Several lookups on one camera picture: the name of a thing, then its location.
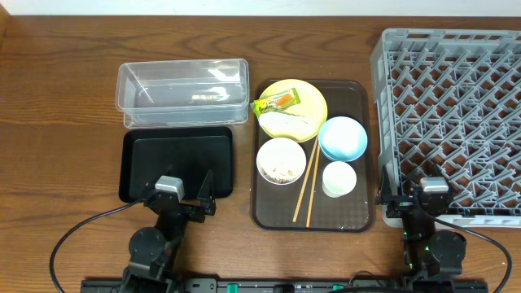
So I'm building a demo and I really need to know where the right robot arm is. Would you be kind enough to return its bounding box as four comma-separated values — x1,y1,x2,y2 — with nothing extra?
375,166,466,292

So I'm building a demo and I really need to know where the wooden chopstick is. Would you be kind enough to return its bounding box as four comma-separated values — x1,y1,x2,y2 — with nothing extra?
306,137,320,228
292,137,318,223

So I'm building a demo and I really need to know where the clear plastic waste bin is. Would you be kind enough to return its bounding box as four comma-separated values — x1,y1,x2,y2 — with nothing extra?
116,59,250,129

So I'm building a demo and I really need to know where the light blue bowl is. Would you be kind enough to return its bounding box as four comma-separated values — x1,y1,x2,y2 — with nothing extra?
318,116,368,162

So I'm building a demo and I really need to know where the green orange snack wrapper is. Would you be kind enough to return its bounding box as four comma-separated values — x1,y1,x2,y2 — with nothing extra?
251,88,301,117

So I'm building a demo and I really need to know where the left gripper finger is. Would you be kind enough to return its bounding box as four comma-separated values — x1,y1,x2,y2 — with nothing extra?
197,170,217,216
140,164,173,199

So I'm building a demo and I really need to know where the brown serving tray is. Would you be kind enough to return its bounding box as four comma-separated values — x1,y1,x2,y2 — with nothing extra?
251,80,376,233

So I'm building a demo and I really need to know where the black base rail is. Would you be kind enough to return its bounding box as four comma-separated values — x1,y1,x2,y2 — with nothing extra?
80,278,488,293

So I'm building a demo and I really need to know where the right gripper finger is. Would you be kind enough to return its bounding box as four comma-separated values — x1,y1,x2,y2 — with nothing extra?
374,165,399,205
431,164,460,194

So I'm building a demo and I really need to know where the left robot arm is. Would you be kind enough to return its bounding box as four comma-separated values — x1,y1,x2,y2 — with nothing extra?
118,170,216,293

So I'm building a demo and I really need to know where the yellow plate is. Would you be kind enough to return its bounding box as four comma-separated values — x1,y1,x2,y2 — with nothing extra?
257,79,328,142

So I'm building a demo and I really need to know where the white bowl with food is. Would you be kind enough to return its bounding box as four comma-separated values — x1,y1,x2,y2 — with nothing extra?
256,138,307,185

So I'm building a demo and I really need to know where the grey dishwasher rack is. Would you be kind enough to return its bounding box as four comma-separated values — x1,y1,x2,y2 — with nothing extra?
370,28,520,229

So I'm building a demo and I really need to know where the black plastic tray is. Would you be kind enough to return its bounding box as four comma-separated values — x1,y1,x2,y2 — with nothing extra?
119,126,234,203

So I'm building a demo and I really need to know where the white cup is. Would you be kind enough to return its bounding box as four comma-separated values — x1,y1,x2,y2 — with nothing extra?
322,161,357,198

